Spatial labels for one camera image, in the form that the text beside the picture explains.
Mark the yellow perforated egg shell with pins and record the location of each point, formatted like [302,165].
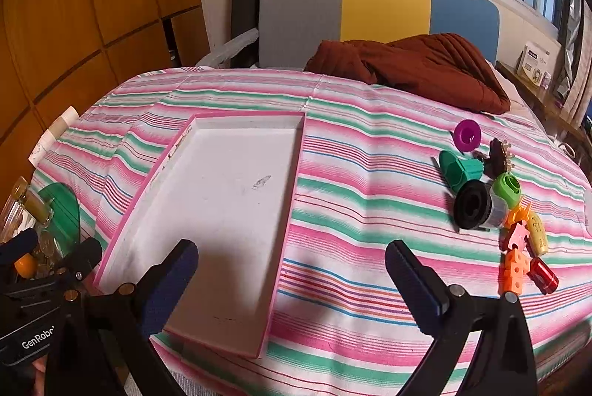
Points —
[538,240]

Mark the pink white shallow tray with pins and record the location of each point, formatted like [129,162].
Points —
[226,182]

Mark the rust brown quilted jacket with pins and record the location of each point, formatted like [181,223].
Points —
[445,68]

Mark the wooden side shelf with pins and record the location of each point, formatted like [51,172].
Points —
[555,121]

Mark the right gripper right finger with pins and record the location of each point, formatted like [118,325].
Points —
[503,363]

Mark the red puzzle piece block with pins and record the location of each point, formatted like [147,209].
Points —
[515,237]

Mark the small glass bottle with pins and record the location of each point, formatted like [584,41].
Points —
[31,202]

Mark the orange linking cubes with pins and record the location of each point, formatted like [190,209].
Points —
[515,267]

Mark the orange fruit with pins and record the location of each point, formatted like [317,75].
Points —
[26,266]

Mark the grey yellow blue headboard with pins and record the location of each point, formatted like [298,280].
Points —
[291,30]

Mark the red shiny capsule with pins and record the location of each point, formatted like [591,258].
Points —
[543,277]

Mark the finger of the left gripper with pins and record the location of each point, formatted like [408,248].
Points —
[82,260]
[17,247]

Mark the purple button-top toy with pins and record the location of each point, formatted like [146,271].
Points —
[467,135]

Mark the teal green ribbed cup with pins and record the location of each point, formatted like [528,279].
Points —
[457,171]

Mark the black grey cylinder jar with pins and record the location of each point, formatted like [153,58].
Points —
[476,206]

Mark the striped pink green blanket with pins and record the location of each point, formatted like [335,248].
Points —
[368,177]

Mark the brown massage brush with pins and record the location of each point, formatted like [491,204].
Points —
[499,159]

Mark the lime green round toy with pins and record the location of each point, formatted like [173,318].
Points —
[507,187]

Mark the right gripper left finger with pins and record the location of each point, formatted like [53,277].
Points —
[78,361]

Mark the orange gear toy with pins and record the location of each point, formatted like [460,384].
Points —
[521,213]

